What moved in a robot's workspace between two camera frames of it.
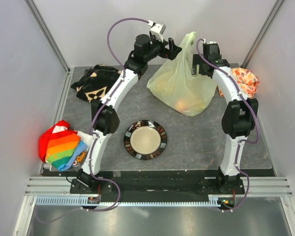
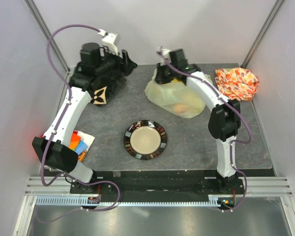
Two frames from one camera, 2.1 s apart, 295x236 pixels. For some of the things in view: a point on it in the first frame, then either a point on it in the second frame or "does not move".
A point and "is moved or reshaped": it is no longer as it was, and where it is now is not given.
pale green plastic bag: [176, 86] is moved or reshaped
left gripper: [174, 50] to [125, 66]
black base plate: [153, 183] does not move
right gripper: [198, 60] to [159, 77]
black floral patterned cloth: [95, 82] does not move
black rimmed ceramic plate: [145, 139] does not move
